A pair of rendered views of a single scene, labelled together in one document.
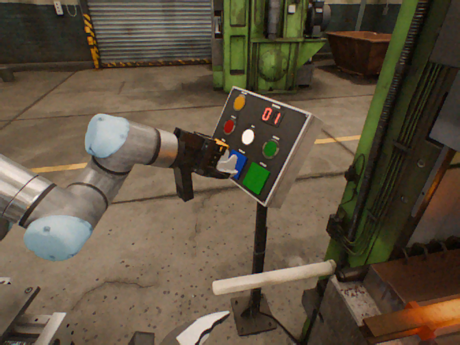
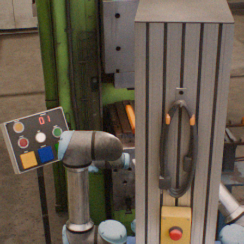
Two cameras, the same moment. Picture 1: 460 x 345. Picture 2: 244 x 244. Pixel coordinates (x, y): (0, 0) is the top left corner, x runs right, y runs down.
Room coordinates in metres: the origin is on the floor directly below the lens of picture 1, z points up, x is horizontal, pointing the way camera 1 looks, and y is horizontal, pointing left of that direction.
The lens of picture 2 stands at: (0.16, 2.18, 2.37)
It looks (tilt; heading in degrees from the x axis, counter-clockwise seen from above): 28 degrees down; 273
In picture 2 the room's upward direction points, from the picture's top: 1 degrees counter-clockwise
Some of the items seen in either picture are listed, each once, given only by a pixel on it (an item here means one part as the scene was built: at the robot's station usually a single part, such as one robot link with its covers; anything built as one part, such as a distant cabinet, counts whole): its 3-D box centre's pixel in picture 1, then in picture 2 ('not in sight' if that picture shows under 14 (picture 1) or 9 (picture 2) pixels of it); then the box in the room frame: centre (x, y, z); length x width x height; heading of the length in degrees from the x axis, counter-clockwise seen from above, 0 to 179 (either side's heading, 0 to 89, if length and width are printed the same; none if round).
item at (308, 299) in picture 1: (313, 303); not in sight; (0.63, -0.36, 0.36); 0.09 x 0.07 x 0.12; 11
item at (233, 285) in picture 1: (274, 277); not in sight; (0.57, -0.16, 0.62); 0.44 x 0.05 x 0.05; 101
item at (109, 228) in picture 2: not in sight; (111, 239); (0.31, 0.62, 0.98); 0.13 x 0.12 x 0.14; 179
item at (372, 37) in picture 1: (363, 55); not in sight; (6.84, -3.23, 0.43); 1.89 x 1.20 x 0.85; 12
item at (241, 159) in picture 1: (236, 164); (45, 154); (0.71, -0.02, 1.01); 0.07 x 0.05 x 0.07; 36
